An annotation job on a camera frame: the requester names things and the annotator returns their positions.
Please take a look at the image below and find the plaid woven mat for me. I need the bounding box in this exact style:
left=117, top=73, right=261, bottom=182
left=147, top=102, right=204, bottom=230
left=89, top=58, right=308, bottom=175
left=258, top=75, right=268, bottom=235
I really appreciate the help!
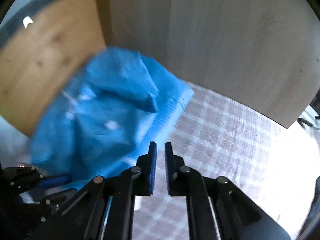
left=132, top=81, right=320, bottom=240

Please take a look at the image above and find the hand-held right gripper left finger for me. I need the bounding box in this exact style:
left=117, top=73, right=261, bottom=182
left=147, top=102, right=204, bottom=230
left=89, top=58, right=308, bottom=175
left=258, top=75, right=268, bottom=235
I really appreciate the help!
left=37, top=142, right=158, bottom=240

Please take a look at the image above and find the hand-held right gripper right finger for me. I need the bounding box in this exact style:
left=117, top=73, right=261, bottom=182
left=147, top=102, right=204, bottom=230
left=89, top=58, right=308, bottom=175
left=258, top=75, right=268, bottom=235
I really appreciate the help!
left=164, top=142, right=293, bottom=240

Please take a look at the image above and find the large light wood panel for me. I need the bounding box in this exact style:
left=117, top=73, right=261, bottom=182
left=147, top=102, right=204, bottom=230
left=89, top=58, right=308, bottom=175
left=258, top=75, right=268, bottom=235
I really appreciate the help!
left=94, top=0, right=320, bottom=128

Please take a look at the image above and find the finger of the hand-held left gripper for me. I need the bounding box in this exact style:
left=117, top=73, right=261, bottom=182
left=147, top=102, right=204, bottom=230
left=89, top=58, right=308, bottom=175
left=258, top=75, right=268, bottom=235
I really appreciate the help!
left=4, top=166, right=72, bottom=195
left=39, top=189, right=78, bottom=223

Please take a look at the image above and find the pine wood board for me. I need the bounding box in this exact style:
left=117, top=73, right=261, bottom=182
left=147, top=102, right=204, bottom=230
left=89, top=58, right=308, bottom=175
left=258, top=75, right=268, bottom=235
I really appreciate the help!
left=0, top=0, right=108, bottom=138

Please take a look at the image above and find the blue garment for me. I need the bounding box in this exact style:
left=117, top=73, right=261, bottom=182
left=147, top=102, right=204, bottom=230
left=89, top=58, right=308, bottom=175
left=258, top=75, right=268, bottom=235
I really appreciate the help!
left=30, top=46, right=195, bottom=192

